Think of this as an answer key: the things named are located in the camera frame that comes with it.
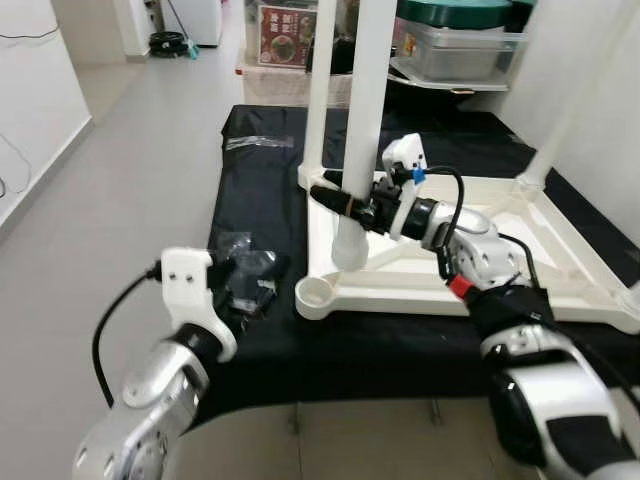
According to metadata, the white chest freezer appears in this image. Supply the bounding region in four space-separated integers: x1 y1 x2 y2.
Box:
185 0 226 46

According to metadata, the beige cloth covered bench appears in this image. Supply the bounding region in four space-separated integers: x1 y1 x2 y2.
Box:
237 62 401 109

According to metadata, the black bag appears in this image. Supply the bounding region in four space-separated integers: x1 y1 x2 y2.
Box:
335 0 363 73

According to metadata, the broom with teal head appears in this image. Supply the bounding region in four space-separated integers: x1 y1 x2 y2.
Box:
165 0 199 59

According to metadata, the clear plastic storage box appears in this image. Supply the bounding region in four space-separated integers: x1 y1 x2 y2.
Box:
405 22 526 86

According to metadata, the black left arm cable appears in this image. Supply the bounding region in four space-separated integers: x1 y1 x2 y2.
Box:
92 262 166 406

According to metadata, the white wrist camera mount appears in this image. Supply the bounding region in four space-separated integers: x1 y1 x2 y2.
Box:
160 248 239 363
383 133 431 241

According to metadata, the coiled black cable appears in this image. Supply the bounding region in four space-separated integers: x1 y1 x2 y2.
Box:
150 32 191 56

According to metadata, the white plastic table top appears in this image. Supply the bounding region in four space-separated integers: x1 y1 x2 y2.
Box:
295 165 640 336

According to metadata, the black table cloth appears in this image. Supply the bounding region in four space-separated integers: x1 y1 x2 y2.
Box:
185 103 640 431

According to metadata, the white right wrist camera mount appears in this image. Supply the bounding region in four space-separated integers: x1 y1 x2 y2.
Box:
383 133 431 241

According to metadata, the storage box with orange lid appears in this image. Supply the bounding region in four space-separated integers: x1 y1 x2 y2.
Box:
250 0 321 69

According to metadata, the clear plastic wrapper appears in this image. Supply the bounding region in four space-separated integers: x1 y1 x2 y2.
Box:
225 135 294 151

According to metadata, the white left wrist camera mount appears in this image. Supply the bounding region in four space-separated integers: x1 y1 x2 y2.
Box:
160 248 239 363

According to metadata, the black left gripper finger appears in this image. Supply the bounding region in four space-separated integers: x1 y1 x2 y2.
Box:
248 250 293 306
214 232 257 269

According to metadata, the black wok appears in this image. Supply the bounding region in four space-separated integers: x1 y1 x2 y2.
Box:
385 70 511 111

